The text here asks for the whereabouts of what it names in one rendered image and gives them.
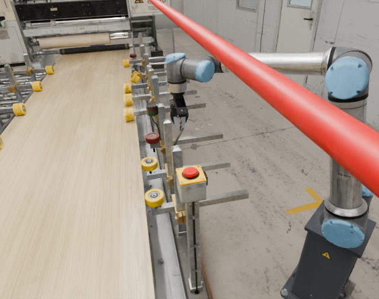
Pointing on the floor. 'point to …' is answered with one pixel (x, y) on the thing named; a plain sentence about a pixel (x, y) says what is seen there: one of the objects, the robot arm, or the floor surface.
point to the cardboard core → (206, 279)
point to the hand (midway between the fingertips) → (180, 129)
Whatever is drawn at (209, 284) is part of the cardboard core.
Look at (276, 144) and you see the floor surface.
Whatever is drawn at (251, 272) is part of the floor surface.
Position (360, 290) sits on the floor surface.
